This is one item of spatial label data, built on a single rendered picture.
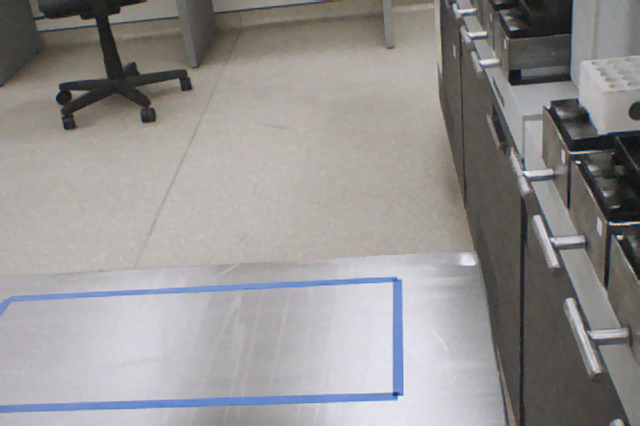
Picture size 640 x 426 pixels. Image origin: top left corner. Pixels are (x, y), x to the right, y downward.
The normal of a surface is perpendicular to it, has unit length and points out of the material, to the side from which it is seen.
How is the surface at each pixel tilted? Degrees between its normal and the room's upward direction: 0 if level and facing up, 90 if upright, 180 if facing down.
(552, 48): 90
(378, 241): 0
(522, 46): 90
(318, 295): 0
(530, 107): 0
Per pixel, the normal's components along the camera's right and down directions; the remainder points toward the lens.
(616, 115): -0.05, 0.48
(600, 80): -0.11, -0.87
